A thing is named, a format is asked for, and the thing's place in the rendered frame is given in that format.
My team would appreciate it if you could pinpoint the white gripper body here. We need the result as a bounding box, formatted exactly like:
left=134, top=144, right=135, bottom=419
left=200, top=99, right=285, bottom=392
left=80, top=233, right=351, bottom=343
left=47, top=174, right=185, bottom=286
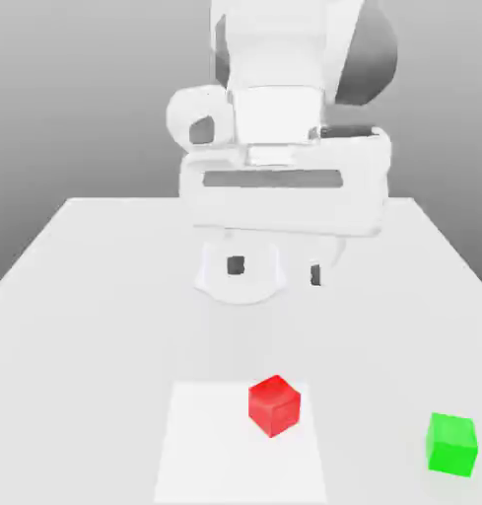
left=178, top=126, right=392, bottom=239

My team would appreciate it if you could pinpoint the small red cube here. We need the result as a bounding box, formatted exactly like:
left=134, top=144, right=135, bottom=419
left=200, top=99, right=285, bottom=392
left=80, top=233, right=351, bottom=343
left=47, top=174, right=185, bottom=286
left=247, top=374, right=302, bottom=439

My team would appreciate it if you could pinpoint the small green cube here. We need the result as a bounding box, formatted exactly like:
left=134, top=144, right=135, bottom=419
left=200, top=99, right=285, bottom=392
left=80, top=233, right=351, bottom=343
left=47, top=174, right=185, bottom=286
left=425, top=411, right=479, bottom=478

